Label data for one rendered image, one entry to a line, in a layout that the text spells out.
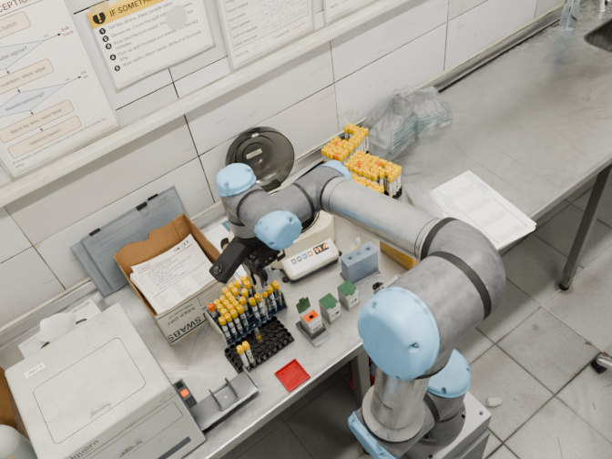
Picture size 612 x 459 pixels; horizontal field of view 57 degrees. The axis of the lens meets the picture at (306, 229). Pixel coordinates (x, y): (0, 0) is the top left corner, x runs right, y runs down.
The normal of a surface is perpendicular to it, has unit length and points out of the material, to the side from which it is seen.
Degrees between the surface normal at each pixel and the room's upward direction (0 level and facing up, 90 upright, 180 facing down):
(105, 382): 0
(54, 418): 0
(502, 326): 0
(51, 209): 90
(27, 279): 90
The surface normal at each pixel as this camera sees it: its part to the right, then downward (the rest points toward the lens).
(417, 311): 0.03, -0.50
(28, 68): 0.58, 0.59
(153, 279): -0.10, -0.67
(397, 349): -0.77, 0.43
